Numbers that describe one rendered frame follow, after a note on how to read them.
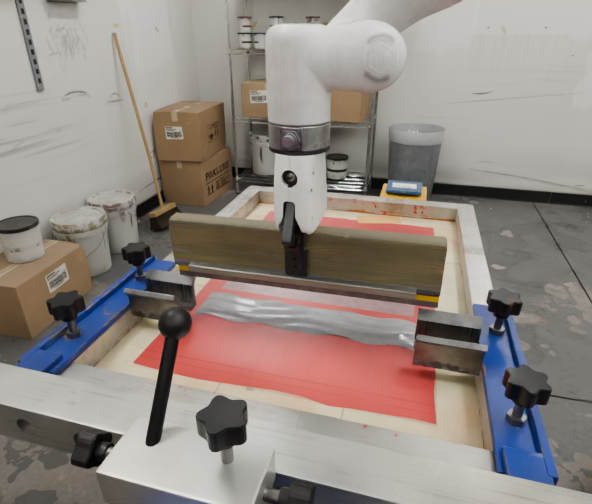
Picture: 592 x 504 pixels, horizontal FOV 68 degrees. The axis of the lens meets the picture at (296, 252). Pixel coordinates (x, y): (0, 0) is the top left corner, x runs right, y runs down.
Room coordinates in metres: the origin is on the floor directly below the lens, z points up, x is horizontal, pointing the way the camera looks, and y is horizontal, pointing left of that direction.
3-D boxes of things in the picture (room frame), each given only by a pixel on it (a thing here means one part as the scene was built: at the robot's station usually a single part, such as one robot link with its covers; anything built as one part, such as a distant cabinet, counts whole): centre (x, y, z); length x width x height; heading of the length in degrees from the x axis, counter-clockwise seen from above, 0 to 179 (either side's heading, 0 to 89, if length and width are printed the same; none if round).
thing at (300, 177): (0.54, 0.00, 1.20); 0.10 x 0.07 x 0.11; 165
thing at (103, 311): (0.56, 0.28, 0.98); 0.30 x 0.05 x 0.07; 165
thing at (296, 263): (0.52, 0.00, 1.11); 0.03 x 0.03 x 0.07; 75
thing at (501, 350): (0.42, -0.26, 0.98); 0.30 x 0.05 x 0.07; 165
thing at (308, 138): (0.54, 0.00, 1.26); 0.09 x 0.07 x 0.03; 165
